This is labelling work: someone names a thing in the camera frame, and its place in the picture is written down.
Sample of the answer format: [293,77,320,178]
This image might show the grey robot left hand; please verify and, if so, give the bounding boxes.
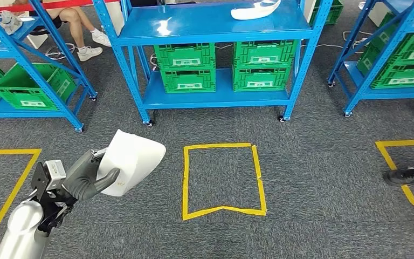
[61,148,121,201]

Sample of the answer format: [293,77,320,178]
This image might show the wide white plastic shell part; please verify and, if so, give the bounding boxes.
[96,129,167,197]

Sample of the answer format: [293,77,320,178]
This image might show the blue metal shelf rack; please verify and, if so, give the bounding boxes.
[327,0,414,118]
[0,0,98,133]
[92,0,333,126]

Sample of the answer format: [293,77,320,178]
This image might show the grey white moulded part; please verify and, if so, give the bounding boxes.
[0,10,23,47]

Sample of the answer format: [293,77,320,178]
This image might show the long white plastic shell part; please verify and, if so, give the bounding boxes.
[230,0,281,21]

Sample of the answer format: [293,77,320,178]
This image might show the yellow floor tape square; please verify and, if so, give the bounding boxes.
[375,139,414,220]
[182,142,267,221]
[0,148,43,231]

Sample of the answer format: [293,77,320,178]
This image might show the person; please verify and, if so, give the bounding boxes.
[383,162,414,240]
[12,0,112,62]

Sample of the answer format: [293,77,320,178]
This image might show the white table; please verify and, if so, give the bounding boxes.
[105,0,126,37]

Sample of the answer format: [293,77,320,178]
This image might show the red barrier tape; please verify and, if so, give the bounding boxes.
[0,0,120,11]

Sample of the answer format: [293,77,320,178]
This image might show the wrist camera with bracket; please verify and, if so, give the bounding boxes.
[31,160,67,201]

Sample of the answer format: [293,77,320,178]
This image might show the white floor cable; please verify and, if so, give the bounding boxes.
[301,30,368,51]

